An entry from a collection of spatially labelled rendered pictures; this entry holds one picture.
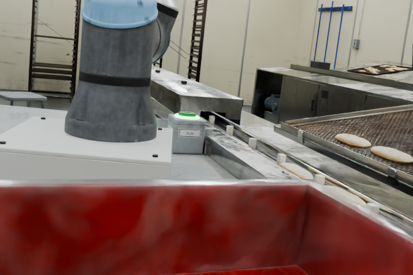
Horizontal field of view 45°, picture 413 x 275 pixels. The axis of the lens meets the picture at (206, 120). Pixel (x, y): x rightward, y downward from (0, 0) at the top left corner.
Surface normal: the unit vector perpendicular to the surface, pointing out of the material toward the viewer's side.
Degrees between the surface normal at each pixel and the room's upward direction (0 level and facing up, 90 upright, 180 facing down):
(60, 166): 90
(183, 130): 90
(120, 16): 87
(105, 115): 72
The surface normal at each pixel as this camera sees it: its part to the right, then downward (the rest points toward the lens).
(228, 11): 0.30, 0.18
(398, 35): -0.95, -0.05
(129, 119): 0.54, -0.12
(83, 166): 0.06, 0.16
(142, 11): 0.71, 0.15
